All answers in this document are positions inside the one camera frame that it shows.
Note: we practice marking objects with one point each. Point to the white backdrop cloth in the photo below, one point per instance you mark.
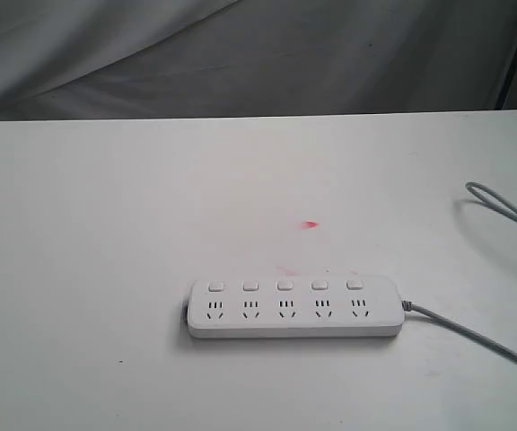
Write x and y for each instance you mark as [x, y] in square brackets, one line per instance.
[204, 59]

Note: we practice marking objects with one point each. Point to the white five-outlet power strip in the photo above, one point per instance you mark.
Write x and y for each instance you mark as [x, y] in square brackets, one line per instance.
[350, 306]

